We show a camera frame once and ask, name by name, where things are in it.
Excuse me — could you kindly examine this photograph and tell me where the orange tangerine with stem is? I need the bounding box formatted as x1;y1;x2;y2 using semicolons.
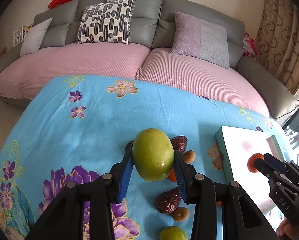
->
247;153;264;173

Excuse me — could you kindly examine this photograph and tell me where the large wrinkled red date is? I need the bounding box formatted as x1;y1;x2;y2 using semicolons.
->
154;187;182;214

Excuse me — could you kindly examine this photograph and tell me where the large green jujube fruit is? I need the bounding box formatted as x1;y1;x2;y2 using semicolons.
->
132;128;174;182

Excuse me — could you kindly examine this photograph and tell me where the small green jujube fruit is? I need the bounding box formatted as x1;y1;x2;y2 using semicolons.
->
159;226;188;240

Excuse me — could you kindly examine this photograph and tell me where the person's right hand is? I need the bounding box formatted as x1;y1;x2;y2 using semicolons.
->
276;217;299;240

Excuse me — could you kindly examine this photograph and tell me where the brown longan near date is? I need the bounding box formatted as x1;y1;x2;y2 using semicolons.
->
183;150;196;164

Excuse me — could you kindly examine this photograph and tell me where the small round red date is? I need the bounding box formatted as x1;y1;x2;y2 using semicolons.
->
171;135;188;154

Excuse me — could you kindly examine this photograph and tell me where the white tray with teal rim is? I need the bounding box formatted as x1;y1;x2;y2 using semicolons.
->
215;126;285;215

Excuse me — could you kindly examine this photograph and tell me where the brown longan near green fruit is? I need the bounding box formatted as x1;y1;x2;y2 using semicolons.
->
170;207;190;222

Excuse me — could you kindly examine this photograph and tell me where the blue floral tablecloth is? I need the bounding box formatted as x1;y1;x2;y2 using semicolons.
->
0;74;290;240

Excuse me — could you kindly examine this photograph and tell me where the pink floral cloth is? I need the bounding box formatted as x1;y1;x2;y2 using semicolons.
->
242;31;258;60

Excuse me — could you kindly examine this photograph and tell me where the brown patterned curtain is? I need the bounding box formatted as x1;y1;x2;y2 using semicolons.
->
256;0;299;96

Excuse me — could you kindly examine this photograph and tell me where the lilac grey cushion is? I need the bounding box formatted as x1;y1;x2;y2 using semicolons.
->
171;12;230;69

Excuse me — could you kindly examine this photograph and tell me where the pink sofa seat cover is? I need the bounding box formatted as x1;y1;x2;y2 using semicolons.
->
0;43;269;116

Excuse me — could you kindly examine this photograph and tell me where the black white patterned cushion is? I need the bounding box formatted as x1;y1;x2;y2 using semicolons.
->
77;0;136;44

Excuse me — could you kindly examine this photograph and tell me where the light grey cushion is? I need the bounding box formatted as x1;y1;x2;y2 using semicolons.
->
20;17;53;56

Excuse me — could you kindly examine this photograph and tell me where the grey leather sofa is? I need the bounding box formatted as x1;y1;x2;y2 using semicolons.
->
0;0;299;119

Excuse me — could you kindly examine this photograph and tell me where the white magazine rack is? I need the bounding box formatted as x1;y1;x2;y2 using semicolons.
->
12;24;33;47

